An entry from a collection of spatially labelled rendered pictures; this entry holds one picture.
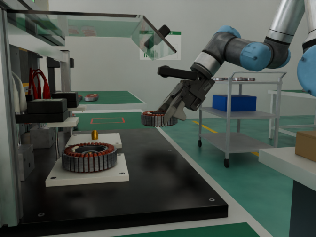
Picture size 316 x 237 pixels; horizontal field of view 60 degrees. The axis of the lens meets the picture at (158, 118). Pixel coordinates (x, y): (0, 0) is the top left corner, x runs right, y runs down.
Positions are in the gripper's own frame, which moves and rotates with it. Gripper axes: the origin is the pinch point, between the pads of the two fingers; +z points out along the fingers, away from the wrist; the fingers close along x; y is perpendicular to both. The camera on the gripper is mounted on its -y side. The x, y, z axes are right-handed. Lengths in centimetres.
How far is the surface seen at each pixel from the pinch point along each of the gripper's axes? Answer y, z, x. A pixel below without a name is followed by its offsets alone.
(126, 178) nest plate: -5.5, 13.2, -31.2
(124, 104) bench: 4, 5, 133
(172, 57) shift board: 67, -134, 505
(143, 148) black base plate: -0.3, 9.1, -8.7
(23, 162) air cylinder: -22.4, 22.3, -27.2
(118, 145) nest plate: -6.1, 12.5, -7.0
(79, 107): -20.5, 10.8, -2.6
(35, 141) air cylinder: -24.2, 25.1, -3.0
